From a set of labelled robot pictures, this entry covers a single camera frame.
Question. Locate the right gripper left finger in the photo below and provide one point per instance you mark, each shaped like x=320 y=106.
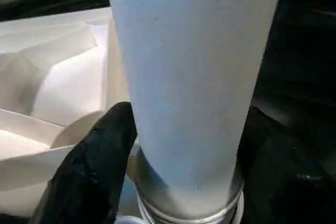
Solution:
x=86 y=176

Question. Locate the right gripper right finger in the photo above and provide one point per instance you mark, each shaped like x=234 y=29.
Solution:
x=288 y=182

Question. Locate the white plastic table top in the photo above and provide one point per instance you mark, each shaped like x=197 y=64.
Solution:
x=52 y=77

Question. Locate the black work surface mat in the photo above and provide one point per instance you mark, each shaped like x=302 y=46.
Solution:
x=302 y=64

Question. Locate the white plastic table leg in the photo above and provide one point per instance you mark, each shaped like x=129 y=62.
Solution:
x=189 y=77

